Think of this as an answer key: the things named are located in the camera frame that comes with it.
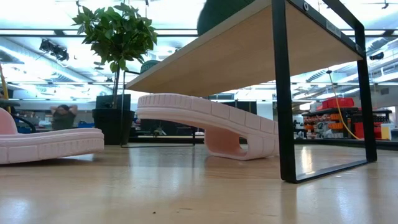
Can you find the black ceiling camera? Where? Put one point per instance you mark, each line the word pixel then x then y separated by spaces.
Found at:
pixel 377 56

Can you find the wooden shelf black metal frame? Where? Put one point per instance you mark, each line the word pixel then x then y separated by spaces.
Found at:
pixel 236 53

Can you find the small black partition panel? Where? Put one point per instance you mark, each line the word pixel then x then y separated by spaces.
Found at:
pixel 105 101

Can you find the black rack red orange bins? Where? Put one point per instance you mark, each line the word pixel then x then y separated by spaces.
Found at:
pixel 339 102

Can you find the black aluminium rig frame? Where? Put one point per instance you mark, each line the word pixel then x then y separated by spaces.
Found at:
pixel 168 140

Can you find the blue bin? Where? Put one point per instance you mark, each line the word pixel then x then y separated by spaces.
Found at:
pixel 85 125

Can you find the yellow pole black foot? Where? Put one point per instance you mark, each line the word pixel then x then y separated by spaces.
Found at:
pixel 4 90

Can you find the potted green plant black pot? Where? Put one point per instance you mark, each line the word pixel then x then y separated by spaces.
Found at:
pixel 118 34

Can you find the black ceiling spotlight cluster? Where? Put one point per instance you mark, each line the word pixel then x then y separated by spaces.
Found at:
pixel 56 51

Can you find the person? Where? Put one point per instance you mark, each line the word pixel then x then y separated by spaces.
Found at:
pixel 63 119

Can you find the green rubber slide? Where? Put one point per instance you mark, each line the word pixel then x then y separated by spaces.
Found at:
pixel 217 15
pixel 149 66

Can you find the pink rubber slide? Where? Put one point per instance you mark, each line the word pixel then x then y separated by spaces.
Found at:
pixel 46 146
pixel 217 115

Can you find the white yellow container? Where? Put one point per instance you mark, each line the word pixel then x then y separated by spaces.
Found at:
pixel 386 132

